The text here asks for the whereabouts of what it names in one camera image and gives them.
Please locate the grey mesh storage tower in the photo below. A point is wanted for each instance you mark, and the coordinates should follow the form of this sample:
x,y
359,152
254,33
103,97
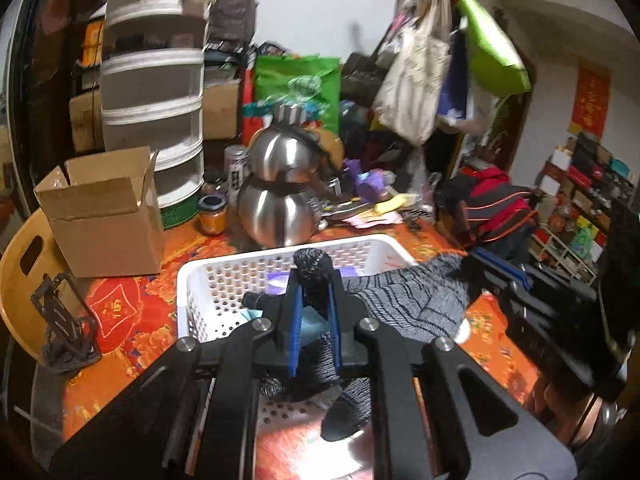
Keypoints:
x,y
150,85

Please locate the light blue cloth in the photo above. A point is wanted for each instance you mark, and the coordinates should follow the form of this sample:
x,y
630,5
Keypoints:
x,y
312,321

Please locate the open cardboard box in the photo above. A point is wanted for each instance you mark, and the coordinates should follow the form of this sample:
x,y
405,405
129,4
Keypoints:
x,y
100,225

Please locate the purple plastic cup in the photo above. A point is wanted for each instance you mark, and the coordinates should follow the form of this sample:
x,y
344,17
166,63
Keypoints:
x,y
370,185

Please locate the brown cardboard carton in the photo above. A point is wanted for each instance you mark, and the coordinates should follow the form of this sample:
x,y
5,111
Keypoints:
x,y
220,110

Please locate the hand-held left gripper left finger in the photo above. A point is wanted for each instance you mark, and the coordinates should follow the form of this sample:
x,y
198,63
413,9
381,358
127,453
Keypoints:
x,y
294,320

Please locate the white perforated plastic basket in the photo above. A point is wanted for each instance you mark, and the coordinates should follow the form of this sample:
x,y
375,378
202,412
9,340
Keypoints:
x,y
225,280

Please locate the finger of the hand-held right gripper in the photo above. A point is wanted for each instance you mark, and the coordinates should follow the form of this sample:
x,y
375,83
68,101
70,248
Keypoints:
x,y
500,264
502,295

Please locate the dark wooden cabinet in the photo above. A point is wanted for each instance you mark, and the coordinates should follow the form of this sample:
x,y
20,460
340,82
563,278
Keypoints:
x,y
50,35

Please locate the red printed tablecloth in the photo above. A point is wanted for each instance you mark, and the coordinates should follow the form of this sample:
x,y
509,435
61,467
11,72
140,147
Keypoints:
x,y
130,320

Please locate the black phone holder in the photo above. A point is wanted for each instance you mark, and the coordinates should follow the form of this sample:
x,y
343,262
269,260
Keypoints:
x,y
65,330

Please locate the lime green hanging bag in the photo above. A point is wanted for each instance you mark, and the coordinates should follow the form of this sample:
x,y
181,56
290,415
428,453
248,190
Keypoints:
x,y
492,55

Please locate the white and blue bag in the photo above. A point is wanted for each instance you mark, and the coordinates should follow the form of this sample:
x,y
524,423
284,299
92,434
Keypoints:
x,y
457,85

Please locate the yellow flat item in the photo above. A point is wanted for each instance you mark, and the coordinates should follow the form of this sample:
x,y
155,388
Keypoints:
x,y
390,203

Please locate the purple tissue pack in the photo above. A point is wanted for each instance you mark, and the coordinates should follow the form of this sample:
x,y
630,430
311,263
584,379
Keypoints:
x,y
277,285

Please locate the red wall decoration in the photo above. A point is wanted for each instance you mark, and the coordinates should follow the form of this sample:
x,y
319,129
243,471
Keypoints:
x,y
592,100

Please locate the shelf of boxes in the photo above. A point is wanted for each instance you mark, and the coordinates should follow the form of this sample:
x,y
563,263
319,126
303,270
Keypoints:
x,y
575,195

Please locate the white canvas tote bag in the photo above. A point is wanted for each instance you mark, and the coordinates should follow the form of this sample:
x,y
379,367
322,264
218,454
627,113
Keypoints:
x,y
415,75

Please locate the large steel kettle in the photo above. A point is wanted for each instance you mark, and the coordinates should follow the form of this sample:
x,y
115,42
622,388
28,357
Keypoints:
x,y
275,212

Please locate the black and white can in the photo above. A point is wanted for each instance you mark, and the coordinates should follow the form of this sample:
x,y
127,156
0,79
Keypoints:
x,y
235,175

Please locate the dark grey knit cloth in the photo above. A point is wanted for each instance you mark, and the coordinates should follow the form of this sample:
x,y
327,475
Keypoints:
x,y
410,300

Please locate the green shopping bag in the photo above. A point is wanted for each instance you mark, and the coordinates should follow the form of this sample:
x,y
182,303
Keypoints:
x,y
295,72

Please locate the red black backpack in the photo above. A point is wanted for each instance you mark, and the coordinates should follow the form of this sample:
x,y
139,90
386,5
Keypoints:
x,y
495,200

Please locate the wooden chair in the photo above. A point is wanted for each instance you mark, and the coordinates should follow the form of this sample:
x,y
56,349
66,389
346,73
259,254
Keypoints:
x,y
20,280

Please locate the orange jar with dark lid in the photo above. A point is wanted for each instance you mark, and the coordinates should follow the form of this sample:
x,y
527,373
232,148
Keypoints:
x,y
212,217

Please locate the person's right forearm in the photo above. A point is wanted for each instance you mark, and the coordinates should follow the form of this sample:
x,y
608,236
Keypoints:
x,y
585,425

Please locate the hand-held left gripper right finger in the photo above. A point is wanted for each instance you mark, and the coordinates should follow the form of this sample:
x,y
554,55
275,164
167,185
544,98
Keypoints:
x,y
336,320

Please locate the small steel kettle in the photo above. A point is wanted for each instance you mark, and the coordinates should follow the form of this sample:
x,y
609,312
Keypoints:
x,y
280,152

